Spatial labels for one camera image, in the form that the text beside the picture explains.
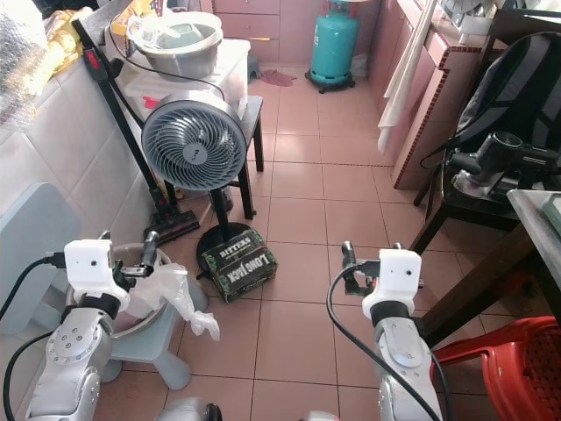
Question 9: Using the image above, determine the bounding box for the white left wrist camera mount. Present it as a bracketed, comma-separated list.
[64, 239, 128, 308]

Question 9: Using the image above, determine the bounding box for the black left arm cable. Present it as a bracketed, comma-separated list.
[0, 252, 67, 421]

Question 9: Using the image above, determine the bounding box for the pink kitchen cabinet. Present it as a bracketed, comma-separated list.
[210, 0, 325, 64]

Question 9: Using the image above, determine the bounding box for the yellow plastic bag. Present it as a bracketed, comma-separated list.
[48, 9, 93, 75]

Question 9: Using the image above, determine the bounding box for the black backpack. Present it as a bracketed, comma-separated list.
[451, 33, 561, 150]

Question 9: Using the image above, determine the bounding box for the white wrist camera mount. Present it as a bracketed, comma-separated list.
[359, 249, 423, 318]
[64, 239, 128, 308]

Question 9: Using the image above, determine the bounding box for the white plastic bag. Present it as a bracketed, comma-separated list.
[140, 263, 220, 341]

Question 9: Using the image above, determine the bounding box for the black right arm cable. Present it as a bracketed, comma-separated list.
[326, 261, 448, 421]

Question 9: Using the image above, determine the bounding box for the red floor rag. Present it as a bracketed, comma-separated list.
[259, 68, 297, 87]

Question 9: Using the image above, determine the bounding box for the white boxy appliance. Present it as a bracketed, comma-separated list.
[118, 39, 251, 111]

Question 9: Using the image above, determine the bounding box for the black handheld vacuum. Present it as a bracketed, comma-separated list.
[447, 132, 561, 198]

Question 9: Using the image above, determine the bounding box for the grey blue plastic chair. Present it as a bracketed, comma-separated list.
[0, 182, 84, 334]

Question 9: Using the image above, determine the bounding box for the light blue plastic stool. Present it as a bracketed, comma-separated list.
[101, 294, 211, 391]

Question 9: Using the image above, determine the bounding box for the robot left leg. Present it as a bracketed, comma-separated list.
[156, 396, 223, 421]

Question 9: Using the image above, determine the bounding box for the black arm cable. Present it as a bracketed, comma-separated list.
[0, 252, 67, 421]
[326, 261, 448, 421]

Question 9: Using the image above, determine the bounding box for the white leaning board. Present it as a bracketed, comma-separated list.
[377, 0, 439, 154]

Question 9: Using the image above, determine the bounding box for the orange packet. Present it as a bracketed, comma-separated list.
[131, 0, 157, 36]

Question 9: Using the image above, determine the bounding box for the silver bubble wrap sheet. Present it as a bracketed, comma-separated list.
[0, 0, 49, 132]

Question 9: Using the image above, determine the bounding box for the red plastic stool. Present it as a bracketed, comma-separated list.
[434, 316, 561, 421]

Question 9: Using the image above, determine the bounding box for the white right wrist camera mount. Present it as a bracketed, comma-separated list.
[359, 249, 423, 318]

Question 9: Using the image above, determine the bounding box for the teal gas cylinder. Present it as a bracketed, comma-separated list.
[307, 0, 362, 93]

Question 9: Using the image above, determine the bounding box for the brown wooden table frame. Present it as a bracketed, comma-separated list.
[416, 224, 561, 347]

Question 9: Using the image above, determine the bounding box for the grey round standing fan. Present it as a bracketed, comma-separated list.
[142, 90, 251, 273]

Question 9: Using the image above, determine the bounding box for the black stick vacuum cleaner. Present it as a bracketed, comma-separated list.
[72, 19, 202, 245]

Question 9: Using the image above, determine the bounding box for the black printed cardboard box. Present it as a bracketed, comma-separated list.
[200, 230, 279, 303]

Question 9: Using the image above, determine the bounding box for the pale green cutting board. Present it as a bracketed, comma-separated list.
[543, 193, 561, 231]

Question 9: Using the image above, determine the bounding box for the large metal basin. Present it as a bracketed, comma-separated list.
[127, 13, 224, 78]

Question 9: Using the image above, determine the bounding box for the wide metal bowl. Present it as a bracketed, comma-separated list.
[66, 244, 185, 336]

